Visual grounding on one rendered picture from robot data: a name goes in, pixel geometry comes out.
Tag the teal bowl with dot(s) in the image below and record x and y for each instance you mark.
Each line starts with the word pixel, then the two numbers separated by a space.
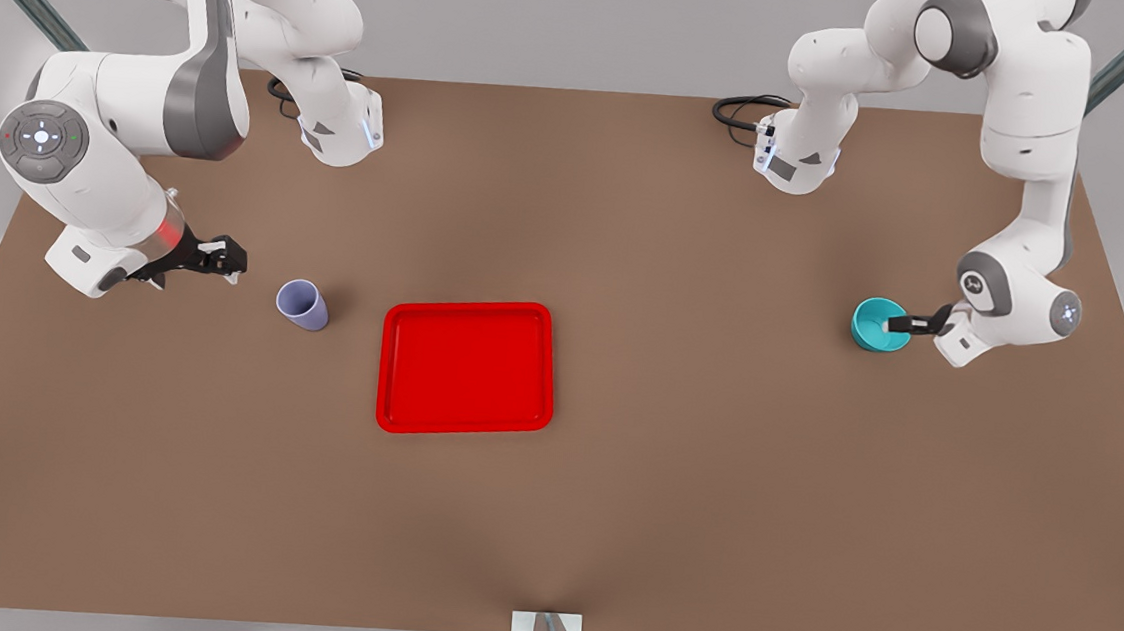
pixel 870 330

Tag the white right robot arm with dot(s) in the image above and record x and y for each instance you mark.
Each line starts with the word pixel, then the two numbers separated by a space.
pixel 117 110

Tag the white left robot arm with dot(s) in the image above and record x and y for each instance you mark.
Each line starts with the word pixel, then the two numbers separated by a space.
pixel 1035 102

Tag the lavender cup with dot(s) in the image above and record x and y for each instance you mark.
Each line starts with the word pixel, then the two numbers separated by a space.
pixel 302 304

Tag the red rectangular tray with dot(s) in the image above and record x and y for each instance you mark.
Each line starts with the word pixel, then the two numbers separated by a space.
pixel 468 368

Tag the white post foot plate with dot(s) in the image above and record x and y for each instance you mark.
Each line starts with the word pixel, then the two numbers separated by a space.
pixel 522 623

